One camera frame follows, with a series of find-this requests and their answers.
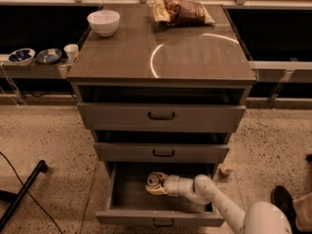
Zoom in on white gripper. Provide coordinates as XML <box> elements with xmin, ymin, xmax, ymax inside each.
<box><xmin>145</xmin><ymin>172</ymin><xmax>179</xmax><ymax>196</ymax></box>

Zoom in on orange soda can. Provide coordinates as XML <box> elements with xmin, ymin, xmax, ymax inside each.
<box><xmin>147</xmin><ymin>173</ymin><xmax>162</xmax><ymax>187</ymax></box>

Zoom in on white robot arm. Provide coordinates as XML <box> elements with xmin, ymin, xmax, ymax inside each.
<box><xmin>145</xmin><ymin>172</ymin><xmax>293</xmax><ymax>234</ymax></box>

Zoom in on grey bottom drawer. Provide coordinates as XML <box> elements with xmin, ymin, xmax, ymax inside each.
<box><xmin>96</xmin><ymin>162</ymin><xmax>224</xmax><ymax>227</ymax></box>

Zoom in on grey drawer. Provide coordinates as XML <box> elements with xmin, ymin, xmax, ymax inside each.
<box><xmin>94</xmin><ymin>142</ymin><xmax>229</xmax><ymax>164</ymax></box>
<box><xmin>96</xmin><ymin>162</ymin><xmax>224</xmax><ymax>227</ymax></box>
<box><xmin>78</xmin><ymin>102</ymin><xmax>246</xmax><ymax>134</ymax></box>

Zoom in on grey middle drawer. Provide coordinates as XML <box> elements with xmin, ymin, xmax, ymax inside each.
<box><xmin>94</xmin><ymin>142</ymin><xmax>229</xmax><ymax>164</ymax></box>

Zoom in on grey drawer cabinet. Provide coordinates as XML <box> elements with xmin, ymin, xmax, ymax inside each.
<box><xmin>66</xmin><ymin>3</ymin><xmax>258</xmax><ymax>168</ymax></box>

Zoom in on grey top drawer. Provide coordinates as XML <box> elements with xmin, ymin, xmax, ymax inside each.
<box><xmin>78</xmin><ymin>102</ymin><xmax>246</xmax><ymax>134</ymax></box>

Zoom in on black shoe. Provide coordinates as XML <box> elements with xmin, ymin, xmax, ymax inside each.
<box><xmin>271</xmin><ymin>185</ymin><xmax>296</xmax><ymax>234</ymax></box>

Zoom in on beige trouser leg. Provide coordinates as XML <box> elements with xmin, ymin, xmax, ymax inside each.
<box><xmin>292</xmin><ymin>193</ymin><xmax>312</xmax><ymax>233</ymax></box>

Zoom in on black stand leg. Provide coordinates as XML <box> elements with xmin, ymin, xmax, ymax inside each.
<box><xmin>0</xmin><ymin>160</ymin><xmax>48</xmax><ymax>232</ymax></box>

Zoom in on small white paper cup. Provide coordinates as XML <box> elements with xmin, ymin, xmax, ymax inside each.
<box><xmin>63</xmin><ymin>44</ymin><xmax>79</xmax><ymax>62</ymax></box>

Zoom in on dark blue shallow bowl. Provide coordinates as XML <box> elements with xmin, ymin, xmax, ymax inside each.
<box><xmin>36</xmin><ymin>48</ymin><xmax>62</xmax><ymax>65</ymax></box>

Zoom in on white ceramic bowl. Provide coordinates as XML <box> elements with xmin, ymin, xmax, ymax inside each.
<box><xmin>87</xmin><ymin>10</ymin><xmax>120</xmax><ymax>36</ymax></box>

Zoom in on brown chip bag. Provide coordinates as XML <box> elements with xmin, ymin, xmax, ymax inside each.
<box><xmin>149</xmin><ymin>0</ymin><xmax>215</xmax><ymax>26</ymax></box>

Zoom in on blue patterned bowl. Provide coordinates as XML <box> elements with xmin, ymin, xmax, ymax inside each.
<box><xmin>8</xmin><ymin>48</ymin><xmax>35</xmax><ymax>66</ymax></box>

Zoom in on grey side shelf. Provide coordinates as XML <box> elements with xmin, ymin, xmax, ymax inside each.
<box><xmin>0</xmin><ymin>58</ymin><xmax>71</xmax><ymax>79</ymax></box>

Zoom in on black floor cable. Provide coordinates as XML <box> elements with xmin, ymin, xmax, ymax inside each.
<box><xmin>0</xmin><ymin>150</ymin><xmax>65</xmax><ymax>234</ymax></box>

